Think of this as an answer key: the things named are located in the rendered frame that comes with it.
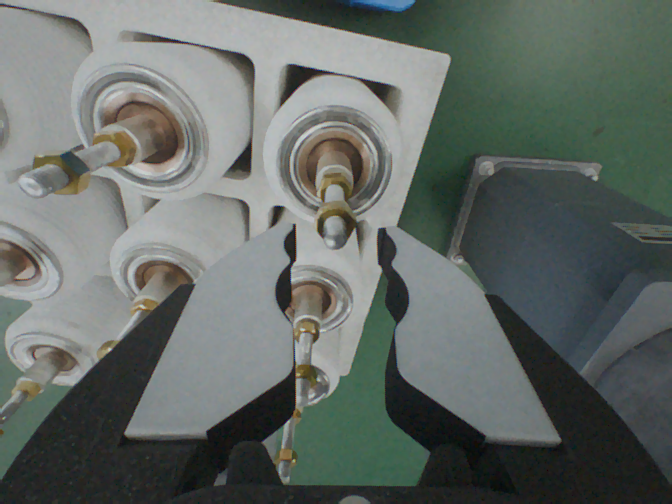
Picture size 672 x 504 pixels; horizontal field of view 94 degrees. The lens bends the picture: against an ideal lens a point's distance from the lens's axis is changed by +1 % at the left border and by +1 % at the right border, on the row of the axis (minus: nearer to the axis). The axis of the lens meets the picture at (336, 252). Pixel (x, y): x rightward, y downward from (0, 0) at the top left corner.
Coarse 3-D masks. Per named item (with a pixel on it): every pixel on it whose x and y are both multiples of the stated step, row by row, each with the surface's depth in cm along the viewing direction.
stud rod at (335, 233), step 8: (328, 192) 16; (336, 192) 16; (328, 200) 15; (336, 200) 15; (336, 216) 13; (328, 224) 13; (336, 224) 13; (344, 224) 13; (328, 232) 12; (336, 232) 12; (344, 232) 13; (328, 240) 13; (336, 240) 13; (344, 240) 13; (336, 248) 13
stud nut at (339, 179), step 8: (328, 176) 17; (336, 176) 17; (344, 176) 17; (320, 184) 17; (328, 184) 17; (336, 184) 17; (344, 184) 17; (320, 192) 17; (344, 192) 17; (344, 200) 17
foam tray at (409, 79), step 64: (0, 0) 21; (64, 0) 21; (128, 0) 21; (192, 0) 21; (256, 64) 23; (320, 64) 24; (384, 64) 24; (448, 64) 24; (256, 128) 26; (128, 192) 29; (256, 192) 29
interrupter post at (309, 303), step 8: (304, 296) 26; (312, 296) 26; (320, 296) 26; (296, 304) 26; (304, 304) 25; (312, 304) 25; (320, 304) 26; (296, 312) 25; (304, 312) 24; (312, 312) 24; (320, 312) 25; (296, 320) 24; (304, 320) 24; (312, 320) 24; (320, 320) 24; (320, 328) 25
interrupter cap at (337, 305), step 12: (300, 276) 25; (312, 276) 25; (324, 276) 25; (336, 276) 25; (300, 288) 26; (312, 288) 26; (324, 288) 26; (336, 288) 26; (348, 288) 26; (324, 300) 27; (336, 300) 27; (348, 300) 27; (288, 312) 27; (324, 312) 28; (336, 312) 27; (348, 312) 27; (324, 324) 28; (336, 324) 28
